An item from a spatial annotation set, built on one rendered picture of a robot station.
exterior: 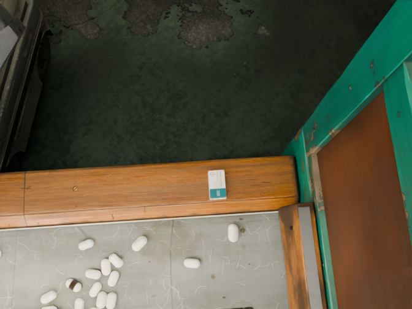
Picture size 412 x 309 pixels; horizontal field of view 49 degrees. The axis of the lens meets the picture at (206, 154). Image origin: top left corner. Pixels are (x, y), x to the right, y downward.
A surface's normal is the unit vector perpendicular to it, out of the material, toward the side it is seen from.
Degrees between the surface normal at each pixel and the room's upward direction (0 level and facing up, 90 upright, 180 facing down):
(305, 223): 0
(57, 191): 0
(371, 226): 90
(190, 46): 0
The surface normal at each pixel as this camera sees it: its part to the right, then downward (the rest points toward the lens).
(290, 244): -0.91, -0.04
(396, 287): -1.00, 0.06
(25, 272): 0.04, -0.25
